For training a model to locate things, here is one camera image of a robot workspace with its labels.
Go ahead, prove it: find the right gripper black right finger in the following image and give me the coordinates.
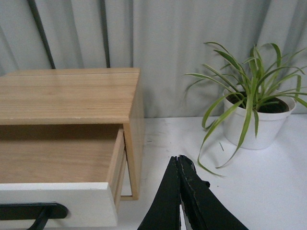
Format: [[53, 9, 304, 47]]
[[177, 155, 247, 230]]

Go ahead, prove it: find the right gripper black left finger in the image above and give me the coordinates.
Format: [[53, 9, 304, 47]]
[[138, 157, 180, 230]]

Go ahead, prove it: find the white top drawer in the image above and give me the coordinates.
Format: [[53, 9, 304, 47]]
[[0, 125, 125, 228]]

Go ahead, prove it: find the grey curtain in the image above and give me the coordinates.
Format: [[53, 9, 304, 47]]
[[0, 0, 307, 118]]

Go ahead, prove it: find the wooden drawer cabinet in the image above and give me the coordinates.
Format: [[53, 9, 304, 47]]
[[0, 68, 144, 200]]

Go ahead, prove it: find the green spider plant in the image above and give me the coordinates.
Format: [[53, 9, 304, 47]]
[[184, 42, 307, 177]]

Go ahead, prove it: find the white plant pot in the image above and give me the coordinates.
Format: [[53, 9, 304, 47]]
[[223, 96, 296, 150]]

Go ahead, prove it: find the black top drawer handle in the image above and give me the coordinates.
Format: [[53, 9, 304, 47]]
[[0, 202, 69, 230]]

